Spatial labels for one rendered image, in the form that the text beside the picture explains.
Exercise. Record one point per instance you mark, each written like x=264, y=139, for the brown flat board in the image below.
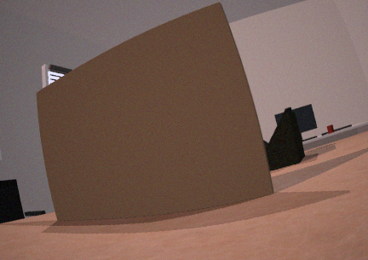
x=161, y=123

